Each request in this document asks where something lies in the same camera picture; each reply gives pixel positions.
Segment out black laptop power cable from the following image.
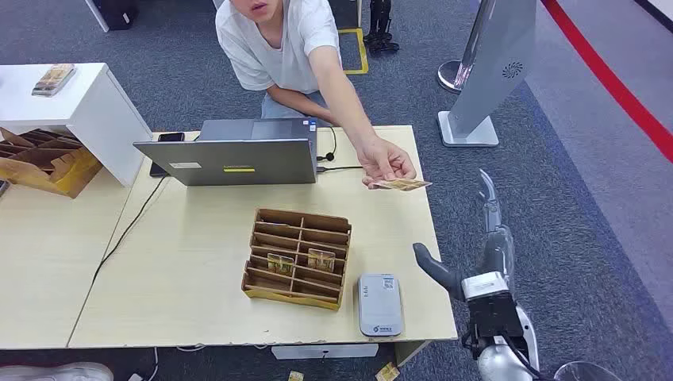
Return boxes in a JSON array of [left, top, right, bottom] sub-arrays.
[[90, 175, 169, 291]]

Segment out white cabinet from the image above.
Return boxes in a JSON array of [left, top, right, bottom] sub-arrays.
[[0, 62, 153, 189]]

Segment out white shoe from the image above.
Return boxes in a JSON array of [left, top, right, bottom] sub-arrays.
[[0, 361, 114, 381]]

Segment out white bracket under table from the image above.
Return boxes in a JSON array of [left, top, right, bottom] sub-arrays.
[[271, 344, 379, 361]]

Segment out grey laptop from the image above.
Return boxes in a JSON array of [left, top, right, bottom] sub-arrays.
[[132, 117, 319, 187]]

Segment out cardboard card organizer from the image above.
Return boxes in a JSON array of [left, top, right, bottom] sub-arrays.
[[240, 208, 352, 311]]

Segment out clear dome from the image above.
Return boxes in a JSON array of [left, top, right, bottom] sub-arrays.
[[552, 361, 624, 381]]

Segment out grey kiosk stand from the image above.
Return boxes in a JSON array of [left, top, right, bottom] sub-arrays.
[[437, 0, 538, 148]]

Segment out person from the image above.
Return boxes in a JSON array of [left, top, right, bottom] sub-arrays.
[[214, 0, 417, 191]]

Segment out black robot legs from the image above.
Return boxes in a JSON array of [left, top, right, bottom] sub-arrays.
[[363, 0, 401, 56]]

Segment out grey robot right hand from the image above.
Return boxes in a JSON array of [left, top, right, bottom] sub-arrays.
[[412, 169, 517, 302]]

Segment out black phone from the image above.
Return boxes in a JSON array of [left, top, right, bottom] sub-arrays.
[[149, 132, 186, 179]]

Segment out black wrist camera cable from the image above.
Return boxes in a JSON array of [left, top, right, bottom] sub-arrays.
[[499, 331, 543, 379]]

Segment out white card reader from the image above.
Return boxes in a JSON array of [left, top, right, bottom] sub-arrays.
[[358, 273, 404, 338]]

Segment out black cable with round plug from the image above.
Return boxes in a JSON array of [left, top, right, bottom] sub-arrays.
[[317, 125, 338, 163]]

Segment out person's left hand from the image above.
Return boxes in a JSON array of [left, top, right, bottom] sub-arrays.
[[356, 135, 417, 191]]

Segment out black box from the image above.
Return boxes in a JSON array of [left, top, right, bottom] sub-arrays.
[[91, 0, 140, 32]]

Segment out chrome stanchion base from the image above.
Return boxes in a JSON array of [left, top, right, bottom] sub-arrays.
[[437, 59, 477, 94]]

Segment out cardboard organizer with yellow base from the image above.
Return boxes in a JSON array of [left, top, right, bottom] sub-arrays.
[[0, 127, 103, 200]]

